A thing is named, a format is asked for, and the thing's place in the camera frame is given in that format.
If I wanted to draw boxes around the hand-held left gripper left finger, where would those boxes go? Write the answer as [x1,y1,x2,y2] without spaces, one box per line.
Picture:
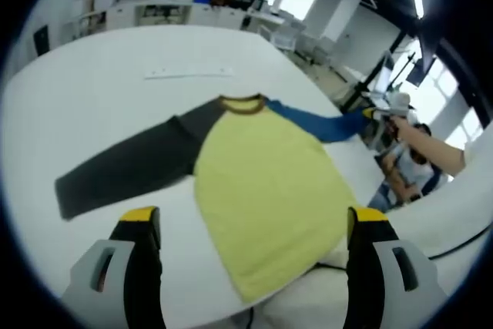
[61,205,167,329]

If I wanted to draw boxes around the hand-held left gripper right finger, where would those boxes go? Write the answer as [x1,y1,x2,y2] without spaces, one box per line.
[344,205,448,329]

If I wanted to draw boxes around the yellow garment grey blue sleeves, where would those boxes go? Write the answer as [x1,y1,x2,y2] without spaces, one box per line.
[53,92,373,303]

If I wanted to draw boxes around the person's right hand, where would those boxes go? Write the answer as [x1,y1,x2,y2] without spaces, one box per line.
[391,116,416,146]

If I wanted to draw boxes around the white-lit monitor screen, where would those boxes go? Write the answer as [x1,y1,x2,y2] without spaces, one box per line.
[374,62,394,94]

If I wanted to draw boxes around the white table socket panel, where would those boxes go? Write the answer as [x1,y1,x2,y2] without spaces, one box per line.
[144,65,236,80]

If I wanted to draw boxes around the black flat panel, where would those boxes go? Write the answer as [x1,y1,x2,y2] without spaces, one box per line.
[32,24,52,57]

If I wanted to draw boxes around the long white counter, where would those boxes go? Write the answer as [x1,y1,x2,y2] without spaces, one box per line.
[72,0,286,32]

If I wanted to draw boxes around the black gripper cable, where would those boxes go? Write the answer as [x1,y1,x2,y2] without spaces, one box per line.
[314,261,348,272]

